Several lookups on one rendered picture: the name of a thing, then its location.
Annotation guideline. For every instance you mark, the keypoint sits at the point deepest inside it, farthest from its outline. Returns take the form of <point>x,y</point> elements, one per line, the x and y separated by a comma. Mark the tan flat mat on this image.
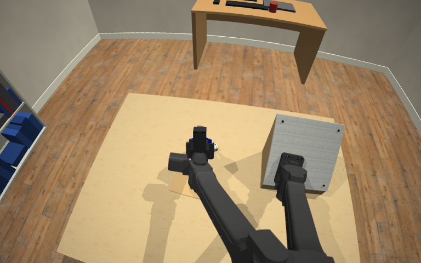
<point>180,185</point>

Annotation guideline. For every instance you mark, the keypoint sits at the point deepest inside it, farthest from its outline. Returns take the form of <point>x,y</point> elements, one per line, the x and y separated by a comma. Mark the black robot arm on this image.
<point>260,246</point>

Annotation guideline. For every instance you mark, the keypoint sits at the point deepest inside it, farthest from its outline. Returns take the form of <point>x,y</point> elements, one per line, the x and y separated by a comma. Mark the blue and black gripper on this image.
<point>211,148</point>

